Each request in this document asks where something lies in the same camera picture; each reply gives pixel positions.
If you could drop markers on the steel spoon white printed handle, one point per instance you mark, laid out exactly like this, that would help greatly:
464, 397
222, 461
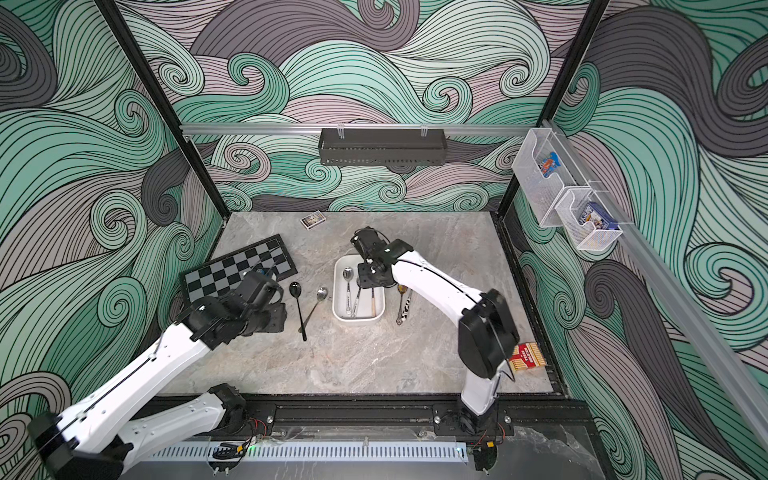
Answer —
348, 276

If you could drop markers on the red blue item in bin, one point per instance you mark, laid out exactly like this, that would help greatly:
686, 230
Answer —
550, 164

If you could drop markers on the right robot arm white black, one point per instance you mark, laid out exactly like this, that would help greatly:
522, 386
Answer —
487, 333

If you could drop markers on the spoon cow pattern handle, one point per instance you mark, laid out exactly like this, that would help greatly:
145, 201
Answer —
405, 311

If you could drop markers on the aluminium rail back wall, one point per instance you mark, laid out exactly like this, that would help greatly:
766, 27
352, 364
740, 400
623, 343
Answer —
302, 129

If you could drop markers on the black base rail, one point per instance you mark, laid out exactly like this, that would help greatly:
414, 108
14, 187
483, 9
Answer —
441, 413

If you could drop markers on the clear wall bin upper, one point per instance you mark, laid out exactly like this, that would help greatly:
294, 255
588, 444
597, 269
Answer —
541, 193

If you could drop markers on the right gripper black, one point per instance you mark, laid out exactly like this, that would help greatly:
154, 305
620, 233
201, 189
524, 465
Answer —
369, 275

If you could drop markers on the clear wall bin lower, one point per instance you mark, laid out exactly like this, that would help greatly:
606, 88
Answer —
584, 237

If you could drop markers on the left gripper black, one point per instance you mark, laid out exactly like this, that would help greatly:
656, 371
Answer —
279, 312

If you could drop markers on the red yellow box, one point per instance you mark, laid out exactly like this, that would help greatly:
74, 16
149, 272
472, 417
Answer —
527, 356

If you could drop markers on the small card box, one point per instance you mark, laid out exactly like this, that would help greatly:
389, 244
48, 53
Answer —
313, 220

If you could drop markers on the steel spoon plain handle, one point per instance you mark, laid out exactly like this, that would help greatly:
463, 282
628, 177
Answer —
321, 295

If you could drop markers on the iridescent gold ornate spoon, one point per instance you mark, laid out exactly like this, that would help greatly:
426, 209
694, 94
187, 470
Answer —
402, 290

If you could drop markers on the black wall shelf tray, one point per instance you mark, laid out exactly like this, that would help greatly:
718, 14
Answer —
396, 148

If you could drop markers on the white slotted cable duct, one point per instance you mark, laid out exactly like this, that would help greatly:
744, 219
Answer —
316, 451

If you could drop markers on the blue card box in bin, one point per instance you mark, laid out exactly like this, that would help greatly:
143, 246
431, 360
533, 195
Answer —
598, 216

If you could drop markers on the white storage box tray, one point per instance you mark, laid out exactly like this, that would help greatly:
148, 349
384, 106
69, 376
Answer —
339, 294

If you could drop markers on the black grey chessboard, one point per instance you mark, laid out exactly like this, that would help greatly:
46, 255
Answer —
223, 274

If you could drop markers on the clear wall bin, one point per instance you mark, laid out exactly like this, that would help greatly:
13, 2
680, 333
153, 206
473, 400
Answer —
541, 193
584, 237

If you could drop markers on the black spoon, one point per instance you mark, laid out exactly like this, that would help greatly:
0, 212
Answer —
295, 290

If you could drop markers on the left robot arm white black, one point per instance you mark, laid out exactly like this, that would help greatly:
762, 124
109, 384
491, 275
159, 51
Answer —
102, 437

